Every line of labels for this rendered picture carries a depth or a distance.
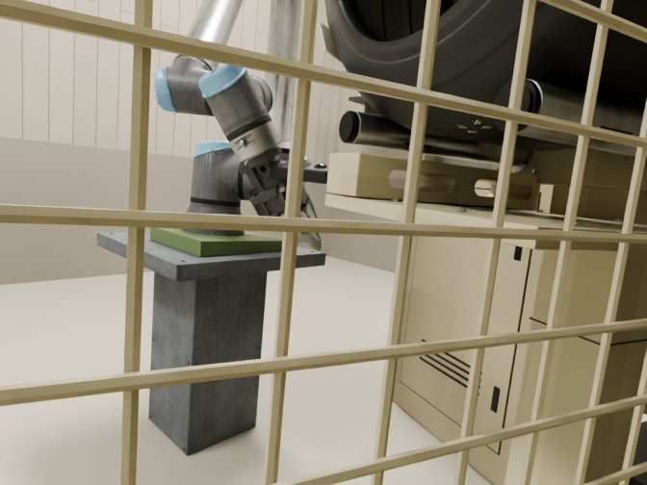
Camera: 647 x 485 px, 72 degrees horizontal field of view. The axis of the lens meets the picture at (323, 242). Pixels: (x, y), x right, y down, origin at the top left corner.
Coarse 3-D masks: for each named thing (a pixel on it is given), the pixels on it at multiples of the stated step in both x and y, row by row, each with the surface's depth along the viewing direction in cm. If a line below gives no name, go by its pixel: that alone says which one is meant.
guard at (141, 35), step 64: (0, 0) 6; (576, 0) 11; (256, 64) 8; (512, 128) 11; (576, 128) 12; (576, 192) 13; (128, 256) 8; (128, 320) 8; (640, 320) 15; (64, 384) 8; (128, 384) 8; (384, 384) 11; (640, 384) 17; (128, 448) 8; (384, 448) 11; (448, 448) 12
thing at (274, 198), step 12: (264, 156) 80; (240, 168) 84; (252, 168) 83; (264, 168) 85; (252, 180) 84; (264, 180) 84; (276, 180) 82; (264, 192) 82; (276, 192) 82; (252, 204) 84; (264, 204) 83; (276, 204) 83; (300, 204) 83; (264, 216) 84; (276, 216) 83
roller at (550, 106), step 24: (504, 96) 37; (528, 96) 35; (552, 96) 36; (576, 96) 37; (504, 120) 37; (576, 120) 37; (600, 120) 39; (624, 120) 40; (576, 144) 41; (600, 144) 41; (624, 144) 42
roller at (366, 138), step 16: (352, 112) 60; (352, 128) 60; (368, 128) 60; (384, 128) 62; (400, 128) 63; (368, 144) 63; (384, 144) 63; (400, 144) 64; (432, 144) 66; (448, 144) 67; (464, 144) 68; (480, 144) 70; (480, 160) 72; (496, 160) 73
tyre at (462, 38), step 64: (384, 0) 76; (448, 0) 80; (512, 0) 36; (640, 0) 32; (384, 64) 52; (448, 64) 43; (512, 64) 39; (576, 64) 37; (640, 64) 38; (448, 128) 50
